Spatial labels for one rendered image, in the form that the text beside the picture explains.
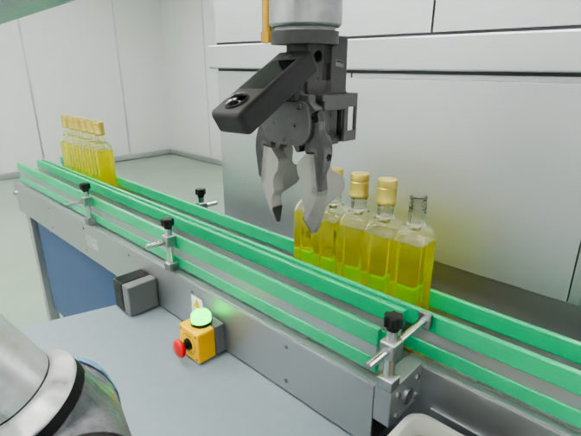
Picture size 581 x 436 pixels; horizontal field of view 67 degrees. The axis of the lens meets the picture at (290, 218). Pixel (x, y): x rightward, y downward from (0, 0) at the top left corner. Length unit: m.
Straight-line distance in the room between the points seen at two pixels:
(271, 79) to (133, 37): 6.64
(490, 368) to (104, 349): 0.78
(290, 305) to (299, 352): 0.08
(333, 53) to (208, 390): 0.67
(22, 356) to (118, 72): 6.52
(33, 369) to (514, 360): 0.61
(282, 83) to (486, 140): 0.47
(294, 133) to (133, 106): 6.58
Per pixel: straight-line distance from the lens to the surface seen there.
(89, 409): 0.53
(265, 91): 0.43
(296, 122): 0.47
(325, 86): 0.50
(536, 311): 0.91
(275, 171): 0.51
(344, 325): 0.75
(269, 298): 0.86
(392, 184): 0.76
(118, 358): 1.06
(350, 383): 0.77
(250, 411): 0.88
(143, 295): 1.18
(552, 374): 0.73
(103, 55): 6.85
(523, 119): 0.81
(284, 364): 0.88
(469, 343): 0.76
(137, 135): 7.08
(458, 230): 0.88
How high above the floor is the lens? 1.35
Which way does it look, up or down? 19 degrees down
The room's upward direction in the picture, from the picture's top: straight up
